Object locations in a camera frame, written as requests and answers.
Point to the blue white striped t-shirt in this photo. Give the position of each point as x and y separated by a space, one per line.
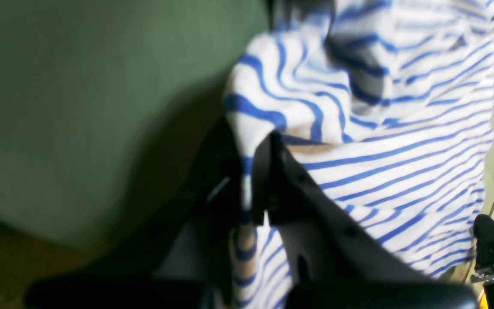
387 104

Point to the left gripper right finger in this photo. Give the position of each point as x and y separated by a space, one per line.
334 263

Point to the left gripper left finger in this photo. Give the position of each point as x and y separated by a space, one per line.
178 260

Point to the green table cloth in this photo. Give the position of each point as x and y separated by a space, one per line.
104 106

